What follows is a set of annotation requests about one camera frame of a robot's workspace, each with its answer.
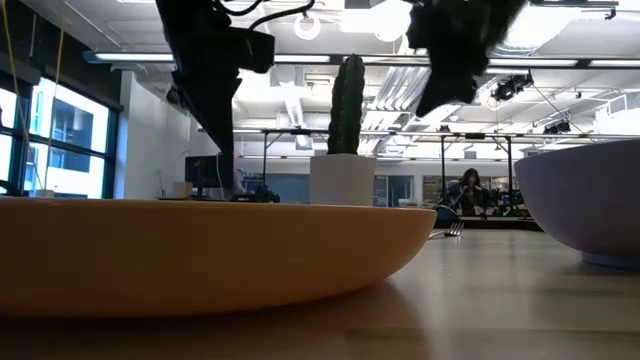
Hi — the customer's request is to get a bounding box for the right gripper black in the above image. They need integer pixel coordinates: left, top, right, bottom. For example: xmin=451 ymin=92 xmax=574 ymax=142
xmin=406 ymin=0 xmax=527 ymax=119

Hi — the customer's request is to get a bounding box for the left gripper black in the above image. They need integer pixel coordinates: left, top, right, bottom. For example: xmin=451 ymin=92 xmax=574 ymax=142
xmin=154 ymin=0 xmax=251 ymax=194

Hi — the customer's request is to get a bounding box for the orange plate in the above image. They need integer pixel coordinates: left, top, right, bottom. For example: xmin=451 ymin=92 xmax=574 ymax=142
xmin=0 ymin=196 xmax=439 ymax=319

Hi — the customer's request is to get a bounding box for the lavender bowl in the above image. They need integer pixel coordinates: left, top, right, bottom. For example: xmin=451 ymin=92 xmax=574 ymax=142
xmin=513 ymin=138 xmax=640 ymax=271

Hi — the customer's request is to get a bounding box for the black computer monitor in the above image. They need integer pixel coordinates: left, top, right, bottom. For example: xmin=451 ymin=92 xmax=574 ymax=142
xmin=184 ymin=154 xmax=222 ymax=199

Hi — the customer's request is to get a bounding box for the cardboard box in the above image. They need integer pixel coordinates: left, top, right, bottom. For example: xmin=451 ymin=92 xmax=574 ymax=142
xmin=171 ymin=180 xmax=195 ymax=200

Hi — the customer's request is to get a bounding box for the black ceiling spotlight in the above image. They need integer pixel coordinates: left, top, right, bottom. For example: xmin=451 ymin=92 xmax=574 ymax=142
xmin=490 ymin=73 xmax=535 ymax=103

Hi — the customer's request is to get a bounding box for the green cactus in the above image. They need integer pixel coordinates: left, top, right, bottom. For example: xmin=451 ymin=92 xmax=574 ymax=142
xmin=326 ymin=53 xmax=367 ymax=156

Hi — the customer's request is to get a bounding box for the person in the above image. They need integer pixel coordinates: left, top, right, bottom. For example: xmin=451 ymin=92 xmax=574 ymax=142
xmin=451 ymin=167 xmax=495 ymax=218

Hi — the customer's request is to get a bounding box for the long ceiling light strip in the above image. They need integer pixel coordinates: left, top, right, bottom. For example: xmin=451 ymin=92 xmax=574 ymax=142
xmin=82 ymin=49 xmax=640 ymax=70

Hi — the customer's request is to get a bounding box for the blue chair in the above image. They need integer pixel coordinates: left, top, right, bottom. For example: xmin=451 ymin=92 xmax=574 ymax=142
xmin=433 ymin=204 xmax=462 ymax=231

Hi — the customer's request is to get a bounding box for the white square plant pot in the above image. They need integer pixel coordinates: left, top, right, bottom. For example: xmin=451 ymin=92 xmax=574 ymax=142
xmin=309 ymin=153 xmax=378 ymax=207

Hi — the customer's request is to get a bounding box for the black metal background frame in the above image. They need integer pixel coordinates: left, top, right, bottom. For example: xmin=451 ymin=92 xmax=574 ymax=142
xmin=232 ymin=127 xmax=640 ymax=206

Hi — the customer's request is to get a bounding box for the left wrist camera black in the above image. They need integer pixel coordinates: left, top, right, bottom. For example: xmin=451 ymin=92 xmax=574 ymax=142
xmin=243 ymin=28 xmax=277 ymax=75

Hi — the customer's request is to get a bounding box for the black window frame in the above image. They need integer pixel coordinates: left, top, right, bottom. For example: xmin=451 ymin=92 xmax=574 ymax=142
xmin=0 ymin=69 xmax=124 ymax=200

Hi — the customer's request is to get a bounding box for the fork with orange handle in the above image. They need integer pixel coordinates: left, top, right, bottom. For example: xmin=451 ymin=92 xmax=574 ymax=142
xmin=428 ymin=220 xmax=466 ymax=241

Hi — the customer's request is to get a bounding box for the yellow cable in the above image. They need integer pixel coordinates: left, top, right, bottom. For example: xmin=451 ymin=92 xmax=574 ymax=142
xmin=0 ymin=0 xmax=67 ymax=197

